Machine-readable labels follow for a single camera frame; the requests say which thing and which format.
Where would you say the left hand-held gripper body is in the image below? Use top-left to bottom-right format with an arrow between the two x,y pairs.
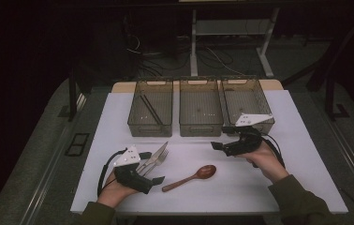
112,144 -> 155,195

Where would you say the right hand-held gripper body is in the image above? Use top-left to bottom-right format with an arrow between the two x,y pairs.
225,112 -> 274,158

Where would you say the silver metal knife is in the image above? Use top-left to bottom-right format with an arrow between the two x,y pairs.
136,141 -> 170,174

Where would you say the silver metal fork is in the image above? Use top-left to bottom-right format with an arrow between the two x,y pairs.
140,148 -> 170,177

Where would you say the brown wooden spoon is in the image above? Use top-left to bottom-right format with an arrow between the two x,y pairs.
161,164 -> 217,193

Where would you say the clear brown plastic bin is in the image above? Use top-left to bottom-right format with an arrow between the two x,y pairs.
220,76 -> 275,137
178,77 -> 225,138
126,78 -> 174,138

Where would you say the person's left hand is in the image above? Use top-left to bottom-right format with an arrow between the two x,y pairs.
96,172 -> 139,209

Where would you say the person's right hand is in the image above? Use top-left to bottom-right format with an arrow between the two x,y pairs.
237,142 -> 290,184

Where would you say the black metal stand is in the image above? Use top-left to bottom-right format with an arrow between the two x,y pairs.
67,67 -> 94,123

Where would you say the dark angled metal stand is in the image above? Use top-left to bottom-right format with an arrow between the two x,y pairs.
282,8 -> 354,121

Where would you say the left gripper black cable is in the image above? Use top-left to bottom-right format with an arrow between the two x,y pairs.
96,149 -> 127,198

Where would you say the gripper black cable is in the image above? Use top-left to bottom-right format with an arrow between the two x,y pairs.
96,149 -> 127,198
260,133 -> 287,168

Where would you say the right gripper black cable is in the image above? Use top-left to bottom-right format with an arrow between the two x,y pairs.
260,133 -> 287,168

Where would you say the white metal stand frame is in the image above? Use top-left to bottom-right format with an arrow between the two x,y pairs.
189,7 -> 281,79

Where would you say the tangle of floor cables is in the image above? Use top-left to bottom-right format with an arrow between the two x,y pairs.
123,17 -> 248,78

